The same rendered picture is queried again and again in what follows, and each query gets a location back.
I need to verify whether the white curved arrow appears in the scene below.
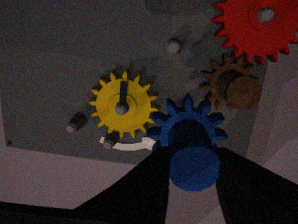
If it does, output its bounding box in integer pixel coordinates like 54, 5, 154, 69
100, 136, 156, 151

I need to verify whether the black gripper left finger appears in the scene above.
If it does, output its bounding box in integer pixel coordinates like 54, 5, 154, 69
0, 147, 170, 224

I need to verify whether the brown gear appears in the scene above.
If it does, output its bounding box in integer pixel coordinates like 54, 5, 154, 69
198, 53, 261, 111

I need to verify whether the blue gear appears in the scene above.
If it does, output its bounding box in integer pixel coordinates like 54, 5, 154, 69
146, 93, 227, 192

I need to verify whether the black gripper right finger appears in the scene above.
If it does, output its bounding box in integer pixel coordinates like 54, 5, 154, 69
216, 148, 298, 224

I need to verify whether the red gear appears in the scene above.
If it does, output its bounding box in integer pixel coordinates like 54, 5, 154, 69
212, 0, 298, 65

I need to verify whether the yellow gear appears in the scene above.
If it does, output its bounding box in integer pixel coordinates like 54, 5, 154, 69
88, 69, 160, 139

